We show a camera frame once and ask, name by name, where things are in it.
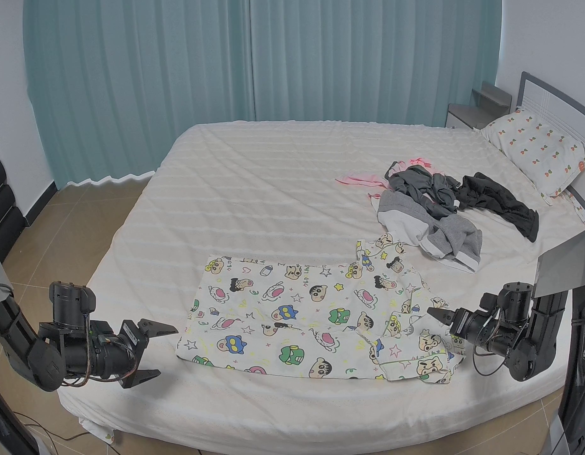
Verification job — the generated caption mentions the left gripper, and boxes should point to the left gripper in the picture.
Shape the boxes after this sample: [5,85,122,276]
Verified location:
[91,319,180,391]

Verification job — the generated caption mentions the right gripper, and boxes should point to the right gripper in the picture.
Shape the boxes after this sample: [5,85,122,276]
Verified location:
[427,305,489,347]

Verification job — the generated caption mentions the white printed pyjama top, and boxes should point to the white printed pyjama top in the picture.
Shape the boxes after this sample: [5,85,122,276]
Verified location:
[175,234,466,386]

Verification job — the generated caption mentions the bed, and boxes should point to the bed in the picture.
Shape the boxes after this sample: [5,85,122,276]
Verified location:
[58,70,585,450]

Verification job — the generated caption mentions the grey and white garment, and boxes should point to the grey and white garment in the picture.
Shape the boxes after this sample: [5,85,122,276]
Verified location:
[377,190,484,275]

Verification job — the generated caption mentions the black garment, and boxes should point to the black garment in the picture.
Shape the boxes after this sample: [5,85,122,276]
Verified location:
[456,173,540,243]

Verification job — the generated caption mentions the dark grey garment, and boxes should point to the dark grey garment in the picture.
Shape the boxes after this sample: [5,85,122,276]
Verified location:
[385,166,462,220]

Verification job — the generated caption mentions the pink garment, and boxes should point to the pink garment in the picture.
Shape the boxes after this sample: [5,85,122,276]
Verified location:
[335,157,438,201]

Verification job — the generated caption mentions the white printed pillow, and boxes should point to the white printed pillow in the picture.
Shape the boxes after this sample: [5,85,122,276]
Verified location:
[479,107,585,207]

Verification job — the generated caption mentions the grey bedside table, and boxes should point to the grey bedside table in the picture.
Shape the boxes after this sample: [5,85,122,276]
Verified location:
[446,81,513,130]

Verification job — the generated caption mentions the black chest of drawers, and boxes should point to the black chest of drawers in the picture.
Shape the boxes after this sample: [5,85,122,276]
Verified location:
[0,160,26,264]

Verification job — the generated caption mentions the blue-green curtain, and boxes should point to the blue-green curtain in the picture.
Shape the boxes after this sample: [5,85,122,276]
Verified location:
[250,0,504,130]
[23,0,255,191]

